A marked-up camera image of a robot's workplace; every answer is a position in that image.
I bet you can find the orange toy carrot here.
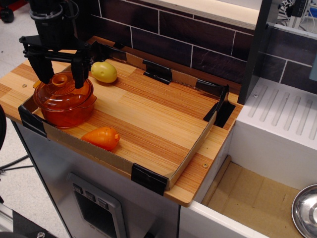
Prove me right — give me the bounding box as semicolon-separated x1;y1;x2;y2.
81;126;120;151

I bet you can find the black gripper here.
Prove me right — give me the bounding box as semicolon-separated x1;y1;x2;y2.
19;17;92;89

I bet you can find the orange transparent pot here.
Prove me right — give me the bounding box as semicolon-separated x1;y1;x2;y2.
32;76;98;129

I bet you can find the orange transparent pot lid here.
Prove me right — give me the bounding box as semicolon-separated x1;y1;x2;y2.
33;72;97;111

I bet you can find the white toy sink unit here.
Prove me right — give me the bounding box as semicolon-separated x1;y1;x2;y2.
179;79;317;238

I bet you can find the silver metal bowl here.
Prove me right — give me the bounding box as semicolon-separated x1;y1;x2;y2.
291;184;317;238

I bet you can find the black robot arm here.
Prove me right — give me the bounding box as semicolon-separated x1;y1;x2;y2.
19;0;91;89

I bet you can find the grey toy oven front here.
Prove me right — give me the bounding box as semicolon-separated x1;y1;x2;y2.
14;123;180;238

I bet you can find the black floor cable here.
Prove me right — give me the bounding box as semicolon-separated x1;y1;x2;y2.
0;155;34;172

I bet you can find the yellow toy potato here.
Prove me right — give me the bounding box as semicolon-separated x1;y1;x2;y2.
91;61;117;83

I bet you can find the black chair wheel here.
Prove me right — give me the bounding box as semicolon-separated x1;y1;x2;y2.
0;6;14;23

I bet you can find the cardboard fence with black tape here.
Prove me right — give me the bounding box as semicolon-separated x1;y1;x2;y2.
18;42;241;204

